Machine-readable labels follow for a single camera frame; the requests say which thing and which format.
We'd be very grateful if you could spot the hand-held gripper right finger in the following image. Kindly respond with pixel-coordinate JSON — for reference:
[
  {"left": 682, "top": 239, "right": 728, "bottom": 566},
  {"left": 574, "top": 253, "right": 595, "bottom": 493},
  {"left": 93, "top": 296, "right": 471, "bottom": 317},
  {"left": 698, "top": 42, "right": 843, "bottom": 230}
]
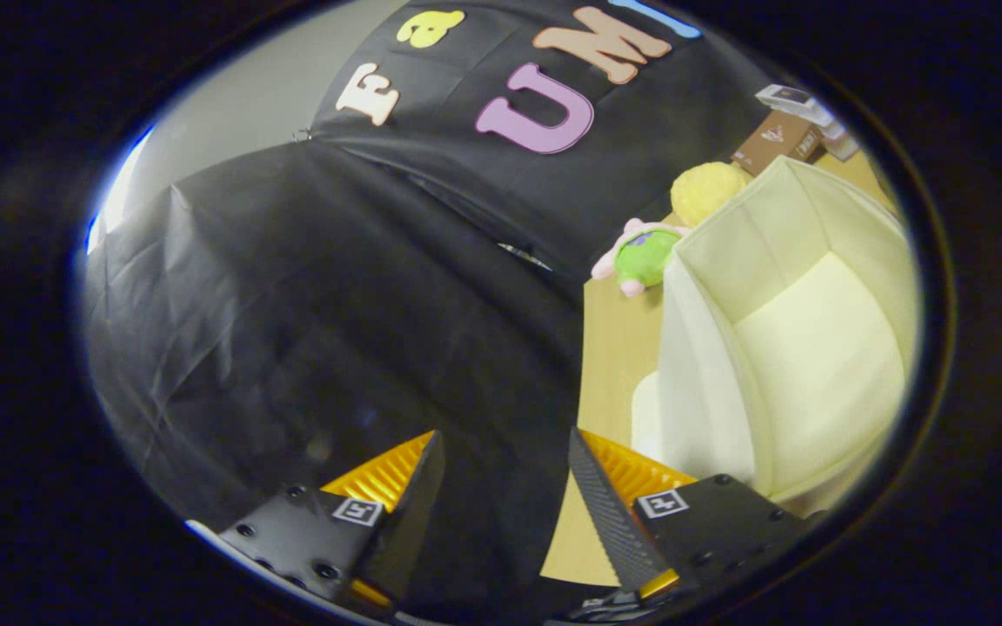
[{"left": 567, "top": 427, "right": 815, "bottom": 605}]

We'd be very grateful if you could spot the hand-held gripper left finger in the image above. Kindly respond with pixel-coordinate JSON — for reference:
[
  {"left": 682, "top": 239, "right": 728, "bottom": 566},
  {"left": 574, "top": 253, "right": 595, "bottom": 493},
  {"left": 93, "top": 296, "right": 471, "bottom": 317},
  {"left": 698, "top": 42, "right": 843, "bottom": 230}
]
[{"left": 217, "top": 430, "right": 447, "bottom": 620}]

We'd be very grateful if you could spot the beige fabric storage box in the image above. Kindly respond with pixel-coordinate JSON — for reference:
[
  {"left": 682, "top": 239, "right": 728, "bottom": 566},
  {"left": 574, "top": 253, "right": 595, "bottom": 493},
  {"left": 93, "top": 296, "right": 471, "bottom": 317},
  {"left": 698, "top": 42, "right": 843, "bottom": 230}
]
[{"left": 631, "top": 155, "right": 919, "bottom": 514}]

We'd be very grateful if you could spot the green and pink plush toy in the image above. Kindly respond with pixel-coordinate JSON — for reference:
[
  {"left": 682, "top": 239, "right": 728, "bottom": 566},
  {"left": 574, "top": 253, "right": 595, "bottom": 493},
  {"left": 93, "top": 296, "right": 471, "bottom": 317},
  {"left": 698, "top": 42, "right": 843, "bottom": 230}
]
[{"left": 591, "top": 217, "right": 693, "bottom": 298}]

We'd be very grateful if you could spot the yellow plush toy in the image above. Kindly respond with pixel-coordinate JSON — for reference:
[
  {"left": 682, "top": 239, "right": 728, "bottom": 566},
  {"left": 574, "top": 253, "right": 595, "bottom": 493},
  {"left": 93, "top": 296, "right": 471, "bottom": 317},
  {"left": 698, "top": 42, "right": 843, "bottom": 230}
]
[{"left": 670, "top": 161, "right": 754, "bottom": 229}]

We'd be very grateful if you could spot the plain white book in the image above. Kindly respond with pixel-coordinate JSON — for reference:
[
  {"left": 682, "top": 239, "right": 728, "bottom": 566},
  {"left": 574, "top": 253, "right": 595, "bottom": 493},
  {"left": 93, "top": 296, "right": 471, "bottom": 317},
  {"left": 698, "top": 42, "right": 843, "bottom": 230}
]
[{"left": 784, "top": 97, "right": 850, "bottom": 140}]

